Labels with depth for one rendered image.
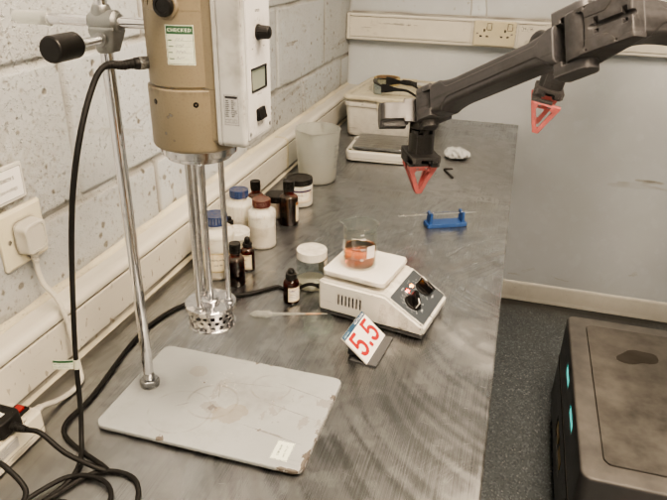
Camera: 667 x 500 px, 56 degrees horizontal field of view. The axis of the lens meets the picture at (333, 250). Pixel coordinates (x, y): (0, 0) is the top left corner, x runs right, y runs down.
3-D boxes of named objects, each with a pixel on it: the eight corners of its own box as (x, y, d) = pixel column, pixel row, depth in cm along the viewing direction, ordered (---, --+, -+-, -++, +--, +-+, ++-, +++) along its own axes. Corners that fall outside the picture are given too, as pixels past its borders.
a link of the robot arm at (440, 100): (608, 70, 98) (605, 3, 99) (584, 64, 95) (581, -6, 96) (432, 135, 135) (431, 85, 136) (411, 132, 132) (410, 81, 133)
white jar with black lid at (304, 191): (287, 198, 166) (287, 172, 163) (313, 198, 166) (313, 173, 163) (285, 207, 160) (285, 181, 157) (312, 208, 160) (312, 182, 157)
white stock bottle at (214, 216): (198, 267, 130) (193, 208, 124) (232, 262, 132) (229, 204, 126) (203, 283, 124) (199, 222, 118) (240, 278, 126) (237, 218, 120)
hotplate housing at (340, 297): (445, 307, 118) (450, 269, 114) (422, 342, 107) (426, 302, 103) (337, 280, 126) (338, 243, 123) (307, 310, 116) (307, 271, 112)
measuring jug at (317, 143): (303, 166, 191) (303, 116, 184) (344, 169, 189) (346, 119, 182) (289, 187, 174) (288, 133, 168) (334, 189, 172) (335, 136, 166)
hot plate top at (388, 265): (408, 261, 117) (408, 257, 116) (383, 290, 107) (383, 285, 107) (349, 248, 121) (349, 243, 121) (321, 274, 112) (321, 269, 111)
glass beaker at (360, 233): (379, 259, 116) (381, 217, 112) (374, 276, 110) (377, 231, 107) (341, 256, 117) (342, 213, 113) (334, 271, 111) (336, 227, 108)
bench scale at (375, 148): (428, 169, 191) (429, 154, 189) (343, 162, 196) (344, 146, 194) (433, 152, 208) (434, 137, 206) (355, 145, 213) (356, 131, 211)
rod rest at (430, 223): (462, 221, 155) (463, 207, 153) (466, 226, 152) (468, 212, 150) (423, 223, 153) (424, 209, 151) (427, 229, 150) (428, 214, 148)
